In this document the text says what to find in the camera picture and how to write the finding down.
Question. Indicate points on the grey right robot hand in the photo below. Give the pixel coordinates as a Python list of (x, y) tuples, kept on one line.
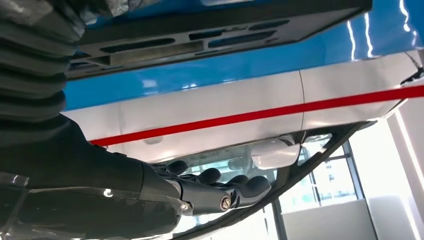
[(82, 185)]

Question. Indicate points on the white car red stripe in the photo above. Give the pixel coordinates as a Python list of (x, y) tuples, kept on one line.
[(232, 99)]

